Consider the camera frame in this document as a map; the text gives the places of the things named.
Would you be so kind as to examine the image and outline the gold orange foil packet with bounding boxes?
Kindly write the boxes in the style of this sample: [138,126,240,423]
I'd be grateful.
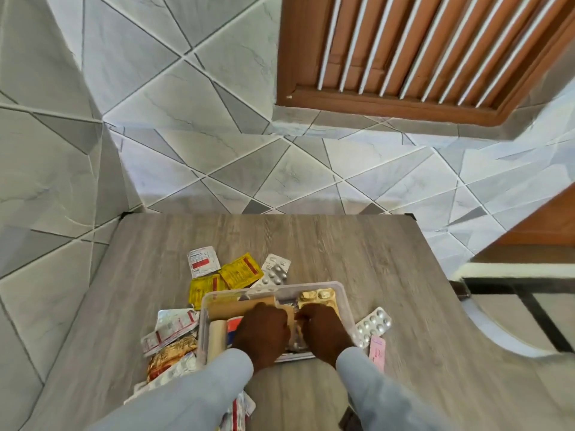
[147,335,199,382]

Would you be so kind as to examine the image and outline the silver pill blister pack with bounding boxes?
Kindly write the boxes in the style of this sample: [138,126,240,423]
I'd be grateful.
[250,254,292,292]
[354,307,393,349]

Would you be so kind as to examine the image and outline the brown wooden barred window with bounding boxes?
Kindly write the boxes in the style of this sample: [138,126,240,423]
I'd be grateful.
[275,0,575,127]

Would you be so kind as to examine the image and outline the red white blue tube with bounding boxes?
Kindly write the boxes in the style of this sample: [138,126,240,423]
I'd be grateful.
[226,316,243,347]

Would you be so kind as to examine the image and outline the gold foil blister pack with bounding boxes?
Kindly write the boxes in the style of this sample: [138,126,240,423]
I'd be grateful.
[298,288,341,317]

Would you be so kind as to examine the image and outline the person's right forearm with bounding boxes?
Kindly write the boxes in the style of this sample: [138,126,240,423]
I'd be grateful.
[335,346,454,431]

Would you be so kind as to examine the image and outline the black metal frame glass table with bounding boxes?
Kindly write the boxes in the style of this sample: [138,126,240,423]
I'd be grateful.
[450,262,575,355]

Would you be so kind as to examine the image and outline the pink paper packet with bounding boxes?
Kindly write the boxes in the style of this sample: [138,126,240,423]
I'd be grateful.
[369,335,386,372]

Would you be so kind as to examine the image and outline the brown wooden door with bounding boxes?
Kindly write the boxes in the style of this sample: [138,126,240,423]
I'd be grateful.
[493,183,575,247]

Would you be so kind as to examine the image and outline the white red medicine packets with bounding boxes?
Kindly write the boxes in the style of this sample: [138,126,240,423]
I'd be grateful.
[219,390,256,431]

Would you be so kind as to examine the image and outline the clear plastic storage box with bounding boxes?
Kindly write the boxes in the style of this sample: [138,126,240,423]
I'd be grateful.
[197,281,358,365]

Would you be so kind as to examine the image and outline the person's left hand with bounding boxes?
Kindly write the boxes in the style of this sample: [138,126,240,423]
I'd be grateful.
[231,302,293,373]

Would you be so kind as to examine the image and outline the brown cardboard packet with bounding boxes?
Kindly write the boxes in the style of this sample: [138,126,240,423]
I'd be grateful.
[208,296,295,326]

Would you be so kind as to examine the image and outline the white red striped sachet strip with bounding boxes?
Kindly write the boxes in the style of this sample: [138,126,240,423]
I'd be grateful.
[140,308,200,358]

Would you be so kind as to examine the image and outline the white sachet with red label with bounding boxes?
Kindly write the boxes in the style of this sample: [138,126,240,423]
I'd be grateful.
[187,246,221,279]

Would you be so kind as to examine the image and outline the person's left forearm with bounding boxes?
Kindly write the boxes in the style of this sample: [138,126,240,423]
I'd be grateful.
[89,347,255,431]

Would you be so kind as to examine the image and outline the beige bandage roll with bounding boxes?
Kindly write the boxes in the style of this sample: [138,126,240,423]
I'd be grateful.
[207,319,229,360]

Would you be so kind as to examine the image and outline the yellow medicine sachet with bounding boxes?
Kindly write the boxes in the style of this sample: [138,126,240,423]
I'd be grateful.
[188,274,230,310]
[218,252,265,290]

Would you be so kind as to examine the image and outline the person's right hand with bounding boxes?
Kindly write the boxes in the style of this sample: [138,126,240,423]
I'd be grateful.
[296,303,356,368]

